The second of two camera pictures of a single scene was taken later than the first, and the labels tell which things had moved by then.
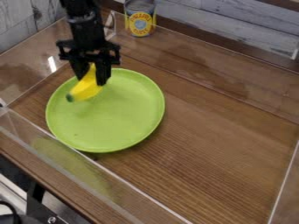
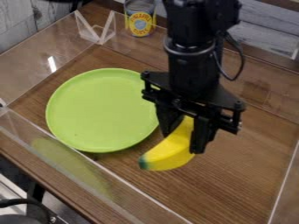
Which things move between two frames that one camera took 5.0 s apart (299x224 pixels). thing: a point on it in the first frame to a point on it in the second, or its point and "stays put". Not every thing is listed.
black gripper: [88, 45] to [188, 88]
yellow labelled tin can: [140, 13] stays put
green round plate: [112, 121] stays put
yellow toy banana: [88, 87] to [174, 152]
